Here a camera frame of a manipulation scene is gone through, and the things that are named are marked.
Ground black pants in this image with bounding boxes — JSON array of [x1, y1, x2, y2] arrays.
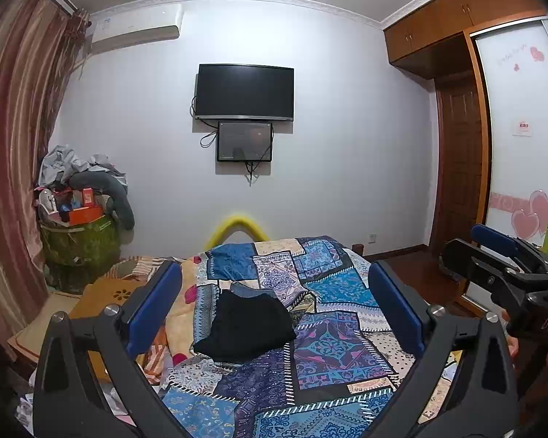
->
[[193, 289, 298, 364]]

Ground white heart-print wardrobe door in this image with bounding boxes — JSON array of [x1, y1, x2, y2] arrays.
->
[[465, 17, 548, 316]]

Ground black wall television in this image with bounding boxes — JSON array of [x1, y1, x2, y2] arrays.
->
[[194, 64, 296, 123]]

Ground orange striped cloth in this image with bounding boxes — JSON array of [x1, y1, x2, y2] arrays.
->
[[136, 341, 171, 385]]

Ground blue patchwork quilt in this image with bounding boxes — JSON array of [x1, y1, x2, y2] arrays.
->
[[157, 236, 463, 438]]

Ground cream pink floral blanket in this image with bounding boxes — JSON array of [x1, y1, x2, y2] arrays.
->
[[137, 255, 211, 385]]

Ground grey clothes pile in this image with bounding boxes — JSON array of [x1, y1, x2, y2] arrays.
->
[[39, 145, 136, 230]]

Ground orange box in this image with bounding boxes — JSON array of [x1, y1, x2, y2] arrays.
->
[[68, 205, 106, 227]]

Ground brown wooden door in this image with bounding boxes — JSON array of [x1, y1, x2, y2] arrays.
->
[[431, 72, 486, 257]]

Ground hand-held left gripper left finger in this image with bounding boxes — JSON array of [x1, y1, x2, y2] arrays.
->
[[32, 260, 188, 438]]

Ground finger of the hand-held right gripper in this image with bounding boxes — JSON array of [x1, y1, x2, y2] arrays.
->
[[470, 223, 543, 262], [439, 238, 548, 312]]

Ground white air conditioner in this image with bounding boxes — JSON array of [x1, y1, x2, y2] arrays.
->
[[90, 4, 184, 55]]

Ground small black wall monitor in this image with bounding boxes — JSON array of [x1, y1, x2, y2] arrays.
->
[[216, 121, 274, 164]]

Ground wooden overhead cabinet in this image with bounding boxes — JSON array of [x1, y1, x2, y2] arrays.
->
[[384, 0, 548, 79]]

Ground yellow arched tube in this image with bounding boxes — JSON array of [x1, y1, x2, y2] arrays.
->
[[204, 213, 270, 253]]

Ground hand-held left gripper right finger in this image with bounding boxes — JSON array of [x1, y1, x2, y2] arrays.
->
[[368, 259, 518, 438]]

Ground striped maroon curtain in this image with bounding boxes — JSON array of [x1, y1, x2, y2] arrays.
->
[[0, 0, 93, 362]]

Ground person's right hand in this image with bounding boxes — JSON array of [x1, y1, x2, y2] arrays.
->
[[501, 311, 521, 359]]

